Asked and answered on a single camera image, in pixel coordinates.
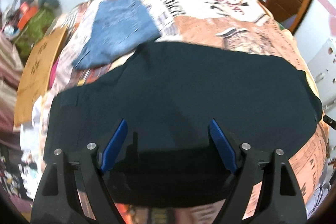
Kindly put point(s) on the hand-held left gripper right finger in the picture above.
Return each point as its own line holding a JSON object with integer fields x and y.
{"x": 223, "y": 146}

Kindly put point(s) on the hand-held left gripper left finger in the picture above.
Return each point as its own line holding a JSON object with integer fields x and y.
{"x": 114, "y": 145}

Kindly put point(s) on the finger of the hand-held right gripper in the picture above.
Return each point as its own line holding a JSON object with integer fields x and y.
{"x": 331, "y": 122}

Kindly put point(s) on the black pants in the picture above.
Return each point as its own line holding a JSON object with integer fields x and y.
{"x": 183, "y": 87}

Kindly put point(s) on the white crumpled cloth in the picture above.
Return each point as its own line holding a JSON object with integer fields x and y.
{"x": 31, "y": 134}

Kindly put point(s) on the wooden lap desk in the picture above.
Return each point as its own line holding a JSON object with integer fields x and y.
{"x": 34, "y": 74}

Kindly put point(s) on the blue jeans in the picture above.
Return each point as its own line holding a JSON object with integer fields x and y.
{"x": 118, "y": 24}

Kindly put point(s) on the striped pink curtain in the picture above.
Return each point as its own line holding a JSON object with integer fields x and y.
{"x": 8, "y": 82}

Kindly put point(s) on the printed blanket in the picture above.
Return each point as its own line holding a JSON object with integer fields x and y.
{"x": 223, "y": 19}

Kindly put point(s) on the green storage box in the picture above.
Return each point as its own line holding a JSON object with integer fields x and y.
{"x": 39, "y": 22}

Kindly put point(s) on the orange box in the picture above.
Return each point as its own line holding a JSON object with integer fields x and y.
{"x": 26, "y": 12}

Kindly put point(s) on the white perforated metal bracket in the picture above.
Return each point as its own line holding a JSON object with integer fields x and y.
{"x": 323, "y": 61}

